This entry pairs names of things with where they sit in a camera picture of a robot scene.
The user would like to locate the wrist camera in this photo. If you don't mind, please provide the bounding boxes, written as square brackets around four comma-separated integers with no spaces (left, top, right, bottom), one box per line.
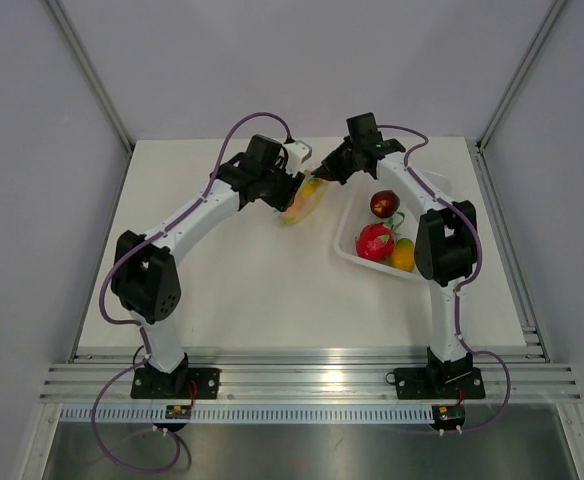
[283,140,312,169]
[346,112,383,148]

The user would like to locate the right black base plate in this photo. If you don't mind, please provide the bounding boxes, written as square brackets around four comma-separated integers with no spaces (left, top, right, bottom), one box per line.
[385,367,486,400]

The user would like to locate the aluminium rail beam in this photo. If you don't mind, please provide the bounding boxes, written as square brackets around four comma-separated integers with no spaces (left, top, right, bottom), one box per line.
[39,346,582,404]

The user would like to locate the orange peach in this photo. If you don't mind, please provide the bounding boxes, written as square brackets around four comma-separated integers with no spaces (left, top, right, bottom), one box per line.
[289,193,313,215]

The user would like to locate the small circuit board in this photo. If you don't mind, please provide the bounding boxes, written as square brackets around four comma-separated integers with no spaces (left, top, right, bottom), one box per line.
[165,405,192,421]
[432,404,466,430]

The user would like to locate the red dragon fruit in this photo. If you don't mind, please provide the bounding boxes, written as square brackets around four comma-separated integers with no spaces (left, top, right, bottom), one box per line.
[355,212,405,262]

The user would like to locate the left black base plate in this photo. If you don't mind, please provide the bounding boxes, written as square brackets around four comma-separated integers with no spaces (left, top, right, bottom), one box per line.
[130,366,221,400]

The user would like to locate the right small circuit board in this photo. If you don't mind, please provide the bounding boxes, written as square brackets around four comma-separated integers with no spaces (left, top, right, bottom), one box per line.
[432,404,466,430]

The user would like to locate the left aluminium corner post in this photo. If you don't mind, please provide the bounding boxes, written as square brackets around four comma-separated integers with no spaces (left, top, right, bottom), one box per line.
[41,0,135,158]

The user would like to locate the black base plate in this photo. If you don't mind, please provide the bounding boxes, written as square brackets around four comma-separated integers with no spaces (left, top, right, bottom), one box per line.
[130,366,221,400]
[385,367,486,400]

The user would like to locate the aluminium corner post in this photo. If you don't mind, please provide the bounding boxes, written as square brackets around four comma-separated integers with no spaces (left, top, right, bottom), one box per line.
[476,0,570,154]
[41,0,135,158]

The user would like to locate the right aluminium corner post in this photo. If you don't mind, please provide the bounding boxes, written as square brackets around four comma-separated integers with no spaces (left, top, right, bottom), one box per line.
[476,0,570,154]

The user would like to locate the orange green mango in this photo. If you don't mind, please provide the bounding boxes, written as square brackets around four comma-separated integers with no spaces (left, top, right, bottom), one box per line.
[389,238,415,273]

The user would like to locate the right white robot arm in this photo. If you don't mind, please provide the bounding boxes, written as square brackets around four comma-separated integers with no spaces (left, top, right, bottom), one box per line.
[312,134,482,399]

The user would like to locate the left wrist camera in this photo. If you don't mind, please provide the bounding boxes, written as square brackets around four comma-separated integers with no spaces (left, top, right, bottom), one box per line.
[283,140,312,169]

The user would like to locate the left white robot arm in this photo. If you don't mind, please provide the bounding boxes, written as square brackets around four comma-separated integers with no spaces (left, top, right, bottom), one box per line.
[106,135,312,398]

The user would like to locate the dark red apple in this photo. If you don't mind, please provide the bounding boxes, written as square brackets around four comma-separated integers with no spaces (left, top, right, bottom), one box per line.
[369,190,400,219]

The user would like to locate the clear zip top bag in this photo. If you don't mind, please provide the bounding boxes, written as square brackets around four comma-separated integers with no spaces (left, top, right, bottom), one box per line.
[274,167,333,228]

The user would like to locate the white plastic basket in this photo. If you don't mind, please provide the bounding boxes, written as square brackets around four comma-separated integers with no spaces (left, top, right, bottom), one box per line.
[332,169,453,284]

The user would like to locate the yellow banana bunch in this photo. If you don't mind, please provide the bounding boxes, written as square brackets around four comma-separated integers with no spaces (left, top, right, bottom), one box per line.
[281,177,331,225]

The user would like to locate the white slotted cable duct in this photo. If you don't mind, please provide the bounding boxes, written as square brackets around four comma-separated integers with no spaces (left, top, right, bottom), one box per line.
[60,403,433,425]

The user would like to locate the left small circuit board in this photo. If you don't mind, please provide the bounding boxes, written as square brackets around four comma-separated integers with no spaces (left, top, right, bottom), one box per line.
[165,405,192,421]

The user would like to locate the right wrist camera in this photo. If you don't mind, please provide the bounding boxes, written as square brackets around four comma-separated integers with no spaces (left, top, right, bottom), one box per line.
[346,112,383,148]

